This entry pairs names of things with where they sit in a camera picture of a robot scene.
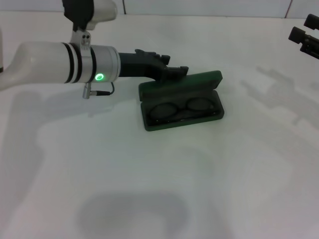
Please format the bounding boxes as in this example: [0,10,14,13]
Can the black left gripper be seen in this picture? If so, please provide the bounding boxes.
[118,48,189,82]

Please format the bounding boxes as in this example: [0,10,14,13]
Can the green glasses case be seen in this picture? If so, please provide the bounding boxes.
[138,70,225,132]

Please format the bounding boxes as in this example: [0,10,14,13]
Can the black glasses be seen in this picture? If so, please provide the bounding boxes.
[149,97,220,124]

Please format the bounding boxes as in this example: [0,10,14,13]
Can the left gripper cable with connector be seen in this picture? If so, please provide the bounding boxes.
[82,82,115,99]

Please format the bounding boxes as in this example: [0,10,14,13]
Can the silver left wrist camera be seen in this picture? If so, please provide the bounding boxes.
[62,0,118,50]

